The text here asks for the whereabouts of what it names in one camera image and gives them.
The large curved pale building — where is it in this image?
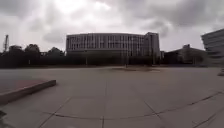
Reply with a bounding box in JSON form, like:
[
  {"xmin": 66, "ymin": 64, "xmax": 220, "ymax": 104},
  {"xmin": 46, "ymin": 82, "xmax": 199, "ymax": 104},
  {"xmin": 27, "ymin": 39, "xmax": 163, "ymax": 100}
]
[{"xmin": 65, "ymin": 31, "xmax": 161, "ymax": 67}]

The grey paved plaza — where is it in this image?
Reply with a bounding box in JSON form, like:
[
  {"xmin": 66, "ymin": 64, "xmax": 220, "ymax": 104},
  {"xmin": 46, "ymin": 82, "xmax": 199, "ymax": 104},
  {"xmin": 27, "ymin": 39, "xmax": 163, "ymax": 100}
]
[{"xmin": 0, "ymin": 66, "xmax": 224, "ymax": 128}]

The low dark building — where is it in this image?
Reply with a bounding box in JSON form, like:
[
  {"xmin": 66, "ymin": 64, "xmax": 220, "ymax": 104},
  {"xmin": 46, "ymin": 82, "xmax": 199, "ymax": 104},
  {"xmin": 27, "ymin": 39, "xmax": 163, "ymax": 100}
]
[{"xmin": 163, "ymin": 43, "xmax": 208, "ymax": 66}]

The row of dark trees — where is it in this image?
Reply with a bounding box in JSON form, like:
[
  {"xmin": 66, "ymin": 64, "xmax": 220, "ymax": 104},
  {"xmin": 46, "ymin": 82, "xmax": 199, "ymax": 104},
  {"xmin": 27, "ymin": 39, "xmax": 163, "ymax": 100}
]
[{"xmin": 0, "ymin": 43, "xmax": 68, "ymax": 69}]

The raised reddish paved platform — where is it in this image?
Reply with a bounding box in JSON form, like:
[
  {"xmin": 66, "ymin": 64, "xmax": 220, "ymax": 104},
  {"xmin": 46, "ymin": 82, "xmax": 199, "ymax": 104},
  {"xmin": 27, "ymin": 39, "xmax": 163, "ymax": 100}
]
[{"xmin": 0, "ymin": 78, "xmax": 58, "ymax": 106}]

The grey slatted building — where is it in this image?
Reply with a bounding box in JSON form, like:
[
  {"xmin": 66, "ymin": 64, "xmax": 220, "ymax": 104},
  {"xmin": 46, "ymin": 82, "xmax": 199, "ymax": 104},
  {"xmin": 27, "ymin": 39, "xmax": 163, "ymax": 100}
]
[{"xmin": 200, "ymin": 28, "xmax": 224, "ymax": 68}]

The tower crane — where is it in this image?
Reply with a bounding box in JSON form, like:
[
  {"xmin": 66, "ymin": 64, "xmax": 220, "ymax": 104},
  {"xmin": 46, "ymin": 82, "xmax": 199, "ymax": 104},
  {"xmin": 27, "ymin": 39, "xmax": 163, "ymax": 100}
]
[{"xmin": 2, "ymin": 34, "xmax": 10, "ymax": 53}]

